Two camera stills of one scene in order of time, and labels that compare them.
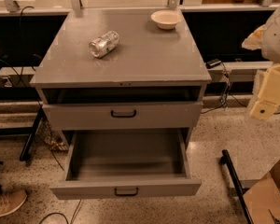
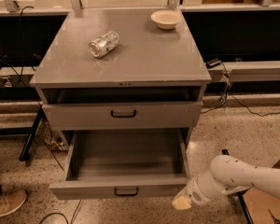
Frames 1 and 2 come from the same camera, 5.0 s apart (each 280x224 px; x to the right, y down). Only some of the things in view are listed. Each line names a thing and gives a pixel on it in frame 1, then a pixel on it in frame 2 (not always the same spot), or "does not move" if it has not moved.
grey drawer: [114, 162] does not move
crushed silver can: [104, 46] does not move
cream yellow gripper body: [277, 38] to [192, 192]
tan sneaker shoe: [4, 203] does not move
